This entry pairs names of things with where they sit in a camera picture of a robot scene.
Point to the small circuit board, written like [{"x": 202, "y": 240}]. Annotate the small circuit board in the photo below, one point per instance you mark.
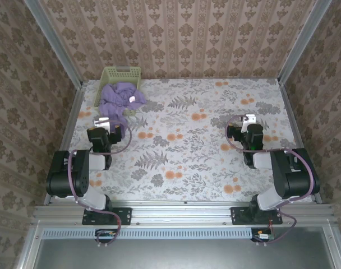
[
  {"x": 106, "y": 234},
  {"x": 264, "y": 236}
]

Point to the green plastic basket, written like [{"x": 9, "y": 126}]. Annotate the green plastic basket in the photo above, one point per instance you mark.
[{"x": 111, "y": 73}]

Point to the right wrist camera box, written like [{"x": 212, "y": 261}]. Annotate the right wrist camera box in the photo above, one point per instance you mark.
[{"x": 249, "y": 118}]

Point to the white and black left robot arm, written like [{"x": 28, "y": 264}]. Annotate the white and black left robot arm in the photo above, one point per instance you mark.
[{"x": 94, "y": 193}]

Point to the aluminium mounting rail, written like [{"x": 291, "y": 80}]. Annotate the aluminium mounting rail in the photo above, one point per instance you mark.
[{"x": 181, "y": 213}]

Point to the aluminium table side rail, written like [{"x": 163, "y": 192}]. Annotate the aluminium table side rail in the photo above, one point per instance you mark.
[
  {"x": 70, "y": 123},
  {"x": 294, "y": 123}
]

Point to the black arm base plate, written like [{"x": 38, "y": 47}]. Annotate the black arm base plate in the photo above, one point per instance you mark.
[
  {"x": 239, "y": 215},
  {"x": 122, "y": 215}
]

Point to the grey metal panel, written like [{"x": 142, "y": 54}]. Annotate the grey metal panel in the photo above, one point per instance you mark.
[{"x": 181, "y": 255}]

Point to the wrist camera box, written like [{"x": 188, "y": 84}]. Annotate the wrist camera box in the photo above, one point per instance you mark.
[
  {"x": 101, "y": 121},
  {"x": 249, "y": 118}
]

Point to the purple t-shirt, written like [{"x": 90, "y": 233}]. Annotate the purple t-shirt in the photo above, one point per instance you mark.
[{"x": 117, "y": 95}]

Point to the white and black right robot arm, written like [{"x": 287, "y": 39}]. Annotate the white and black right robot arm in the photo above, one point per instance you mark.
[{"x": 288, "y": 173}]

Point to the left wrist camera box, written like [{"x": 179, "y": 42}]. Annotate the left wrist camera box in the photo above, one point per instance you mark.
[{"x": 101, "y": 121}]

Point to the aluminium lower frame bar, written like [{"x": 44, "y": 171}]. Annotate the aluminium lower frame bar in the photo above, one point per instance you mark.
[
  {"x": 338, "y": 246},
  {"x": 27, "y": 246}
]

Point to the aluminium frame post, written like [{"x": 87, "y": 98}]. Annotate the aluminium frame post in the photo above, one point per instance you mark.
[
  {"x": 55, "y": 45},
  {"x": 305, "y": 45}
]

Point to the floral tablecloth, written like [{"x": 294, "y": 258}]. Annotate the floral tablecloth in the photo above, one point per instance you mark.
[{"x": 187, "y": 157}]

